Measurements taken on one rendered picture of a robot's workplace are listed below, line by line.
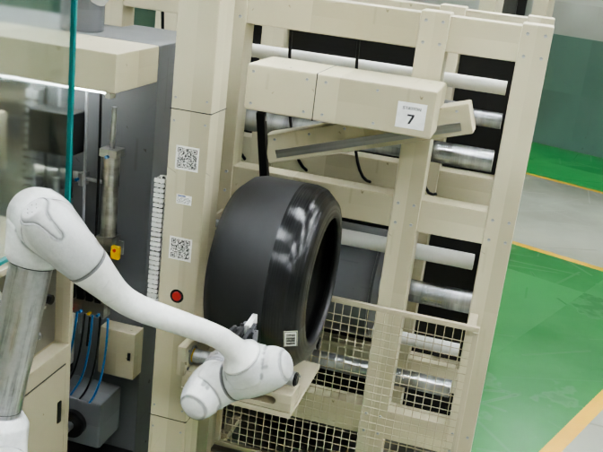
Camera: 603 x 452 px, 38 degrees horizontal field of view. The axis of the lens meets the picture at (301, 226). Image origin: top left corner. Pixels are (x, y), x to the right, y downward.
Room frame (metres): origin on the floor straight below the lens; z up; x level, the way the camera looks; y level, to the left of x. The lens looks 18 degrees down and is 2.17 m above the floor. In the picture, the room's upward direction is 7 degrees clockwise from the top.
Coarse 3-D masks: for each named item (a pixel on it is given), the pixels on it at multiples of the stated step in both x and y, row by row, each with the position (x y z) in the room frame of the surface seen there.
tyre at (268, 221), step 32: (256, 192) 2.52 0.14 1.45; (288, 192) 2.53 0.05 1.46; (320, 192) 2.57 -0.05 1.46; (224, 224) 2.43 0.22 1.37; (256, 224) 2.41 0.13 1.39; (288, 224) 2.41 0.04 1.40; (320, 224) 2.46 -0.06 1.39; (224, 256) 2.37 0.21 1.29; (256, 256) 2.35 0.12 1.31; (288, 256) 2.34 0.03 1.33; (320, 256) 2.85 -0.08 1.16; (224, 288) 2.34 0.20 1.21; (256, 288) 2.32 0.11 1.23; (288, 288) 2.31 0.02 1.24; (320, 288) 2.80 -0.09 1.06; (224, 320) 2.35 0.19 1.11; (288, 320) 2.31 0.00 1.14; (320, 320) 2.66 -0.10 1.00
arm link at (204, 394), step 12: (216, 360) 2.03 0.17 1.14; (204, 372) 1.95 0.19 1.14; (216, 372) 1.93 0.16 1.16; (192, 384) 1.92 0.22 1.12; (204, 384) 1.91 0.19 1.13; (216, 384) 1.91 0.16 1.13; (180, 396) 1.92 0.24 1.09; (192, 396) 1.89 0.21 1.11; (204, 396) 1.89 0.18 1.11; (216, 396) 1.91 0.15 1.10; (228, 396) 1.91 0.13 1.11; (192, 408) 1.88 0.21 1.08; (204, 408) 1.88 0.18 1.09; (216, 408) 1.90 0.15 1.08
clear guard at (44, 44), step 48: (0, 0) 2.16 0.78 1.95; (48, 0) 2.38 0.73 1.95; (0, 48) 2.17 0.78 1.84; (48, 48) 2.38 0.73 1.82; (0, 96) 2.17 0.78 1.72; (48, 96) 2.39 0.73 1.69; (0, 144) 2.17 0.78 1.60; (48, 144) 2.39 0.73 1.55; (0, 192) 2.17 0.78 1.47; (0, 240) 2.17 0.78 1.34
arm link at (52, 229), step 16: (32, 208) 1.77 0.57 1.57; (48, 208) 1.76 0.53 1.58; (64, 208) 1.79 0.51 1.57; (32, 224) 1.74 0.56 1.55; (48, 224) 1.75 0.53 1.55; (64, 224) 1.76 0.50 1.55; (80, 224) 1.80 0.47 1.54; (32, 240) 1.75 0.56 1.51; (48, 240) 1.74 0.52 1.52; (64, 240) 1.75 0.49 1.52; (80, 240) 1.77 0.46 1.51; (96, 240) 1.82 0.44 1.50; (48, 256) 1.76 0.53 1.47; (64, 256) 1.75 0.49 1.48; (80, 256) 1.77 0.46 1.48; (96, 256) 1.79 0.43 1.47; (64, 272) 1.77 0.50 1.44; (80, 272) 1.77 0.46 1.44
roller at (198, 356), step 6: (192, 354) 2.50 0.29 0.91; (198, 354) 2.49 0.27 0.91; (204, 354) 2.49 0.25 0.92; (192, 360) 2.49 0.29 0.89; (198, 360) 2.49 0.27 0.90; (204, 360) 2.48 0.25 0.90; (294, 372) 2.44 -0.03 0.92; (294, 378) 2.42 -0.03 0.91; (288, 384) 2.42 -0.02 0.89; (294, 384) 2.42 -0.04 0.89
